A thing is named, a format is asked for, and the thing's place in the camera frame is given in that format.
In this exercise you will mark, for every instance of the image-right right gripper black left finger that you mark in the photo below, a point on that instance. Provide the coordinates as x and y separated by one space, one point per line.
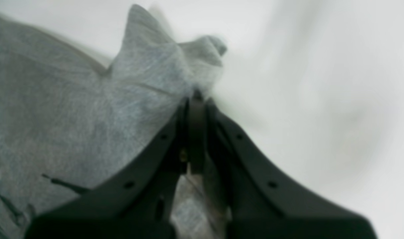
134 204

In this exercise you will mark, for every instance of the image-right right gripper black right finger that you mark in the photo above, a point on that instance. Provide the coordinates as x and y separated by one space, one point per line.
263 201

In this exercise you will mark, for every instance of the grey T-shirt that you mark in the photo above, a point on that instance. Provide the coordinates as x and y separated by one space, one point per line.
67 121

